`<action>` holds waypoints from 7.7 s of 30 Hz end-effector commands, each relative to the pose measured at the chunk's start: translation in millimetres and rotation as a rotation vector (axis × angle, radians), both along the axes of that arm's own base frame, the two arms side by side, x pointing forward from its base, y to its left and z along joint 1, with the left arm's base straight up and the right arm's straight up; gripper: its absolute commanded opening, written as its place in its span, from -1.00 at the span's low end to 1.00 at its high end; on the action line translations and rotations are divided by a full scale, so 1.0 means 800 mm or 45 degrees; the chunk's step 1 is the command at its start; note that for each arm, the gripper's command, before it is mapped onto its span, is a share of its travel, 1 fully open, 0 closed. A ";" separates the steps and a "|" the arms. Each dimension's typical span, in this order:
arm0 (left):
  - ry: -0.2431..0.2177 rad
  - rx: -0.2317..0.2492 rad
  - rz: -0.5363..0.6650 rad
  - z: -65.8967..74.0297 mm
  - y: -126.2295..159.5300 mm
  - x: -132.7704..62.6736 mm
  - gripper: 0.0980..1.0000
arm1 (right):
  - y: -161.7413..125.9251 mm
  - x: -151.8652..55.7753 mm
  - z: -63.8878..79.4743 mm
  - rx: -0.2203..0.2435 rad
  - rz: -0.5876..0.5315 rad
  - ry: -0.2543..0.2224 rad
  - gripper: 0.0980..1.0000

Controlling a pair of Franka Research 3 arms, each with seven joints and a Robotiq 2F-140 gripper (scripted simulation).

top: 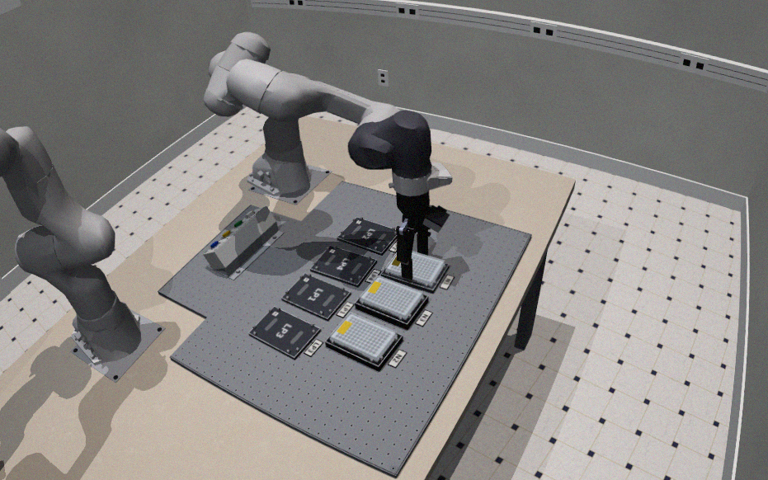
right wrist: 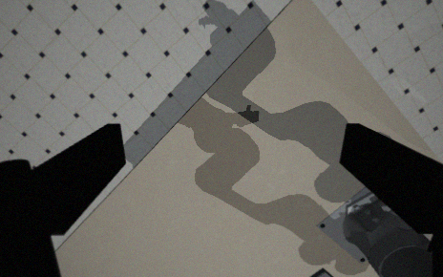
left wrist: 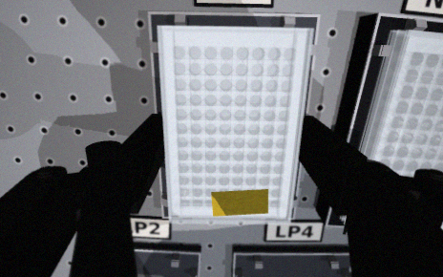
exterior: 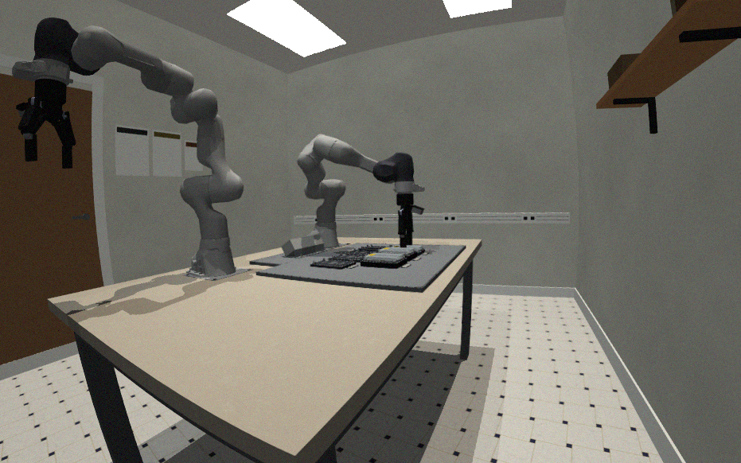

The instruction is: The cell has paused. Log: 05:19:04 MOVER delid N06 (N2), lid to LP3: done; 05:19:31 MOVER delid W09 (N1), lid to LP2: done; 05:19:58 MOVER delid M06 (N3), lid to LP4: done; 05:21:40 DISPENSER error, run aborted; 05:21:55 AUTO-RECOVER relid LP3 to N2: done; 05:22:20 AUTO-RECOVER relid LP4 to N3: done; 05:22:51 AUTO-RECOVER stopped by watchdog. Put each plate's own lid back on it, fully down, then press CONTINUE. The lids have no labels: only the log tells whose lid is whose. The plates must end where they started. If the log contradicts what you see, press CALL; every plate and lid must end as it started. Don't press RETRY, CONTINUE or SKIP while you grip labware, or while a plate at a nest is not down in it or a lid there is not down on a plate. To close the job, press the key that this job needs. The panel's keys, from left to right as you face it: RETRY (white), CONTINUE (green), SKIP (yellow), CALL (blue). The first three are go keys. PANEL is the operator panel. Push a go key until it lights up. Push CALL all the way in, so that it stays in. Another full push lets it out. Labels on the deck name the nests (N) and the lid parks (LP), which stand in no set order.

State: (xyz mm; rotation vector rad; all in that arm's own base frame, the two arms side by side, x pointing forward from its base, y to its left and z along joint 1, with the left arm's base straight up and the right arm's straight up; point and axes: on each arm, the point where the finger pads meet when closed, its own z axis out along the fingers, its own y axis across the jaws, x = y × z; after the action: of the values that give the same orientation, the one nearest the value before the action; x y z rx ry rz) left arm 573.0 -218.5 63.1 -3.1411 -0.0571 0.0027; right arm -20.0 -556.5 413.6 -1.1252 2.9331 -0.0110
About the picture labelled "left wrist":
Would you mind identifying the clear plastic plate lid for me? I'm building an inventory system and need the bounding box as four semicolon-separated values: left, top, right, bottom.
365;30;443;177

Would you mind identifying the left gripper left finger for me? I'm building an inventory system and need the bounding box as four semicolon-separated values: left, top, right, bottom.
0;114;165;277

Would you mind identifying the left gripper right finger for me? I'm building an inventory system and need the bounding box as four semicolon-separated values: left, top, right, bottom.
299;116;443;277

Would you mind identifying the grey perforated base plate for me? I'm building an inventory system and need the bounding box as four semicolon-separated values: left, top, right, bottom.
0;0;443;277

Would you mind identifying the clear rectangular plate lid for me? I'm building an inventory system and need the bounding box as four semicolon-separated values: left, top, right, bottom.
157;26;314;224

